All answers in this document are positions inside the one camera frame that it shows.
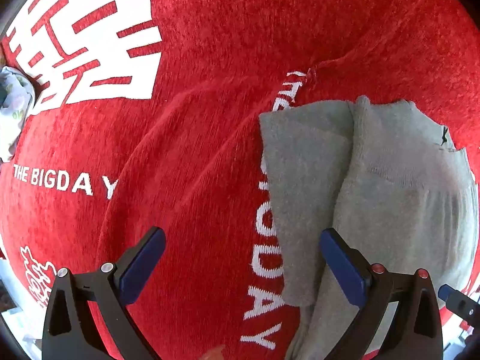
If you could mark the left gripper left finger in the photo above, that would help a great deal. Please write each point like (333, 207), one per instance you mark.
(70, 331)

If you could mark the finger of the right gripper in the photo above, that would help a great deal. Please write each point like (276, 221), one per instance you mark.
(460, 305)

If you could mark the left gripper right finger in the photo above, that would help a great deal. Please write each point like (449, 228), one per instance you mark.
(416, 329)

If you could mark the grey knit sweater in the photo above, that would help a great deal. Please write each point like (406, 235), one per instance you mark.
(388, 179)

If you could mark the white floral cloth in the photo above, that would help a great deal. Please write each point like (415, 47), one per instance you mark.
(17, 97)

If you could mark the red printed blanket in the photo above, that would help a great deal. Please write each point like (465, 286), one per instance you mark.
(148, 114)

